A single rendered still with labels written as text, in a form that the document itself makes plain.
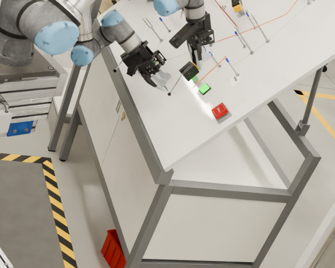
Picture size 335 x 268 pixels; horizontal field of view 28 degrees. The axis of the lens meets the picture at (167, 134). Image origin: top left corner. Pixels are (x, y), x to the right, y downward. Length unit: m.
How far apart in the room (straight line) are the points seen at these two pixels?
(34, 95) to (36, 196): 1.32
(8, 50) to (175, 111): 0.75
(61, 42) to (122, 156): 1.01
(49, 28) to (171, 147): 0.74
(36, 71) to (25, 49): 0.07
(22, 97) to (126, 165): 0.76
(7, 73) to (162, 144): 0.70
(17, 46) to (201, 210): 0.98
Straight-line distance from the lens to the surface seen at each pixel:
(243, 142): 2.90
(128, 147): 2.78
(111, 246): 3.17
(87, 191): 3.59
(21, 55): 2.08
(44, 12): 1.95
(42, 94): 2.22
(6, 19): 2.04
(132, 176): 2.72
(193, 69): 2.51
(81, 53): 2.31
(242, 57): 2.55
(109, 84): 3.10
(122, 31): 2.40
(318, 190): 4.51
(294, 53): 2.44
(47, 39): 1.91
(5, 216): 3.30
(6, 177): 3.52
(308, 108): 2.67
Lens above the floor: 2.17
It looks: 30 degrees down
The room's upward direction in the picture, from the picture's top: 22 degrees clockwise
